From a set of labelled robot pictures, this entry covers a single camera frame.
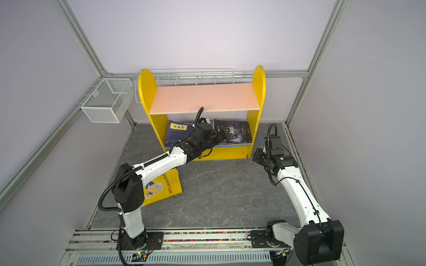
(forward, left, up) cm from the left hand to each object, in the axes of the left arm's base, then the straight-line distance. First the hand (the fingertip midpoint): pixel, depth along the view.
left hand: (227, 134), depth 82 cm
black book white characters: (+7, -8, -6) cm, 13 cm away
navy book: (+10, +27, -6) cm, 29 cm away
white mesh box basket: (+30, +67, +1) cm, 73 cm away
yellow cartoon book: (-16, +33, -21) cm, 42 cm away
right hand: (-9, -15, -7) cm, 19 cm away
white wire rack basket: (+36, +32, +12) cm, 50 cm away
